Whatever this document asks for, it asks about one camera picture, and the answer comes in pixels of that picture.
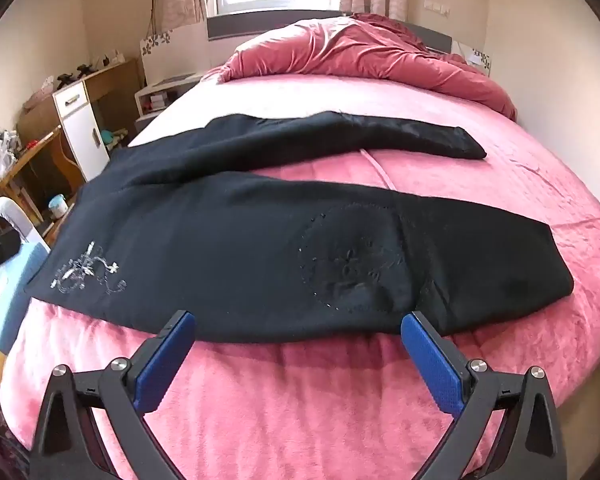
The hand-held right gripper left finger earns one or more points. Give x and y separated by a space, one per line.
162 365

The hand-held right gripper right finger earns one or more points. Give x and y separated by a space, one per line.
432 365

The black pants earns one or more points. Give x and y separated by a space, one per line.
230 240

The light blue printed cloth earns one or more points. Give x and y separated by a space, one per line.
10 280

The teal lidded jar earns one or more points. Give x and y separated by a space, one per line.
57 207

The pink bed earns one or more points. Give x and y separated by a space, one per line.
530 185

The teal toy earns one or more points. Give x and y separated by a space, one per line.
109 137

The white cabinet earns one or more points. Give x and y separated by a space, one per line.
80 135

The white nightstand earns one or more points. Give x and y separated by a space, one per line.
155 91

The wooden desk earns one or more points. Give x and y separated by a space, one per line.
115 80

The white floral panel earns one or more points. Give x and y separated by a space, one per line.
155 55
472 57

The red duvet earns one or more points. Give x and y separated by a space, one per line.
360 55

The dark grey headboard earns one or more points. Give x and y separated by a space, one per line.
230 27

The white wall socket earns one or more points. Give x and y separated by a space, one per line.
437 8

